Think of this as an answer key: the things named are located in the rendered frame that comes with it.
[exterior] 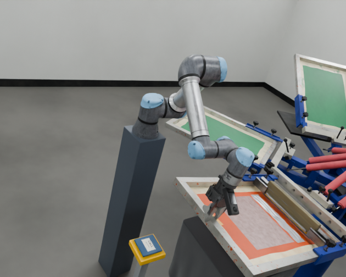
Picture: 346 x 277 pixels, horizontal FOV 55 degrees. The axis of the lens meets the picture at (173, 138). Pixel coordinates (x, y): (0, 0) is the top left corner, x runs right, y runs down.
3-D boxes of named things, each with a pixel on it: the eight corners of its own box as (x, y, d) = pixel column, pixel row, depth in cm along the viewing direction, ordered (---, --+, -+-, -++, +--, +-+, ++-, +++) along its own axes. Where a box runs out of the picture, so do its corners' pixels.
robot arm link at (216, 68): (155, 103, 192) (200, 48, 147) (177, 103, 199) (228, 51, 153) (158, 121, 189) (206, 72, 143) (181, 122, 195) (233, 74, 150)
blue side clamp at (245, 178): (239, 188, 192) (245, 178, 189) (234, 182, 195) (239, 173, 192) (270, 187, 210) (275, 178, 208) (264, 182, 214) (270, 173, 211)
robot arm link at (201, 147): (178, 46, 142) (200, 155, 127) (200, 49, 147) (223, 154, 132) (167, 60, 151) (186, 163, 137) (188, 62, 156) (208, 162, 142)
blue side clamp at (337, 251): (314, 265, 154) (323, 255, 151) (306, 256, 157) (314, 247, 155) (343, 256, 173) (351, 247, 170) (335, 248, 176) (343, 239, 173)
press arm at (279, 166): (199, 136, 273) (201, 129, 270) (201, 133, 278) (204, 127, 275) (351, 210, 234) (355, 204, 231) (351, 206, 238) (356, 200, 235)
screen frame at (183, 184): (249, 282, 124) (254, 275, 123) (172, 183, 164) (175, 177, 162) (343, 253, 173) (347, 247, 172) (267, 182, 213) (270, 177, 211)
